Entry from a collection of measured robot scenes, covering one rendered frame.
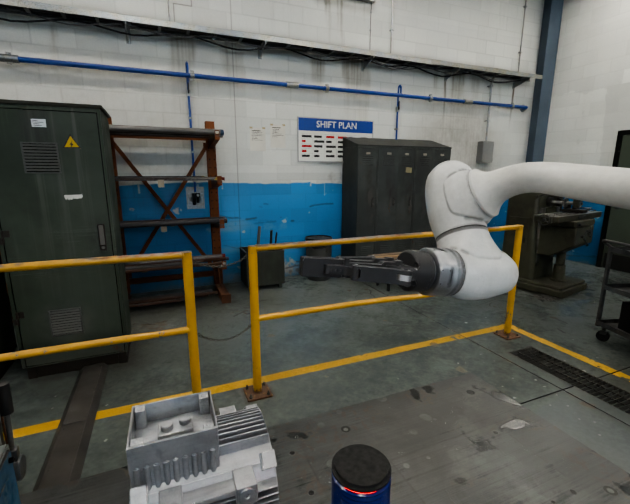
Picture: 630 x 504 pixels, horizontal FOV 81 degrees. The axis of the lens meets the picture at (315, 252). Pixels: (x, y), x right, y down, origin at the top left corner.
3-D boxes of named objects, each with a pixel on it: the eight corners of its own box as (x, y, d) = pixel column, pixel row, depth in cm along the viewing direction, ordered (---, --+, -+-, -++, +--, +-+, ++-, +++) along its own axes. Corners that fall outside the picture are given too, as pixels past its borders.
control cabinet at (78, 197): (21, 383, 267) (-34, 96, 225) (40, 353, 311) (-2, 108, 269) (131, 364, 294) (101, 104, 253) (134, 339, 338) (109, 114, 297)
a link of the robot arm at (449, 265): (469, 253, 65) (443, 251, 62) (459, 302, 66) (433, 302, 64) (434, 244, 73) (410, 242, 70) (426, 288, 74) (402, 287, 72)
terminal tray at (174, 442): (131, 497, 50) (125, 451, 48) (136, 444, 60) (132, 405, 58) (221, 471, 54) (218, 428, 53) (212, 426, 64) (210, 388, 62)
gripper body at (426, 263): (411, 246, 70) (370, 243, 67) (442, 255, 63) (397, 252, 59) (405, 284, 72) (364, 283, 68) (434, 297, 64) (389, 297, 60)
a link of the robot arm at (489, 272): (434, 306, 72) (420, 244, 77) (491, 305, 78) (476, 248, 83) (475, 291, 63) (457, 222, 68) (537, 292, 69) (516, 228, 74)
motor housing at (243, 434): (140, 616, 49) (124, 499, 45) (147, 501, 67) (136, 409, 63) (283, 560, 57) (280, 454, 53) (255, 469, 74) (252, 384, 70)
